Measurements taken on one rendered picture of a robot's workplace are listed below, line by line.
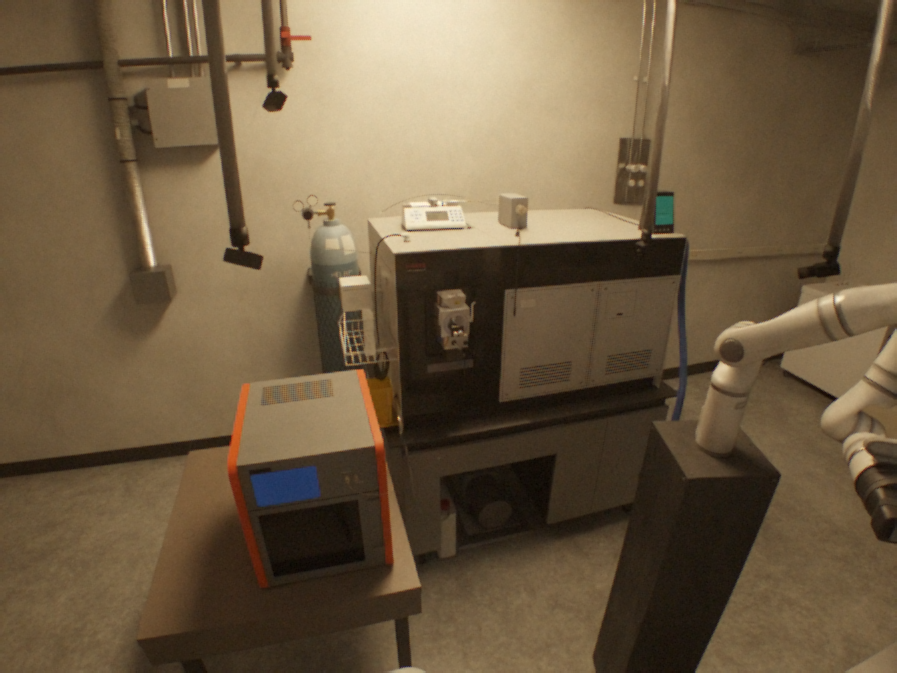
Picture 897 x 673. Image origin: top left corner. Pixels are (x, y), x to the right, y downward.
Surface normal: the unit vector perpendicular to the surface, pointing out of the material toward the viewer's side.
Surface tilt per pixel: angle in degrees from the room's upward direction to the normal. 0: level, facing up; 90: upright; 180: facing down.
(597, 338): 90
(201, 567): 0
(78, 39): 90
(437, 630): 0
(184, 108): 90
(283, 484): 90
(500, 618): 0
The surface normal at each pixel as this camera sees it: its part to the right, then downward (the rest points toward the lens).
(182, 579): 0.00, -0.91
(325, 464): 0.28, 0.39
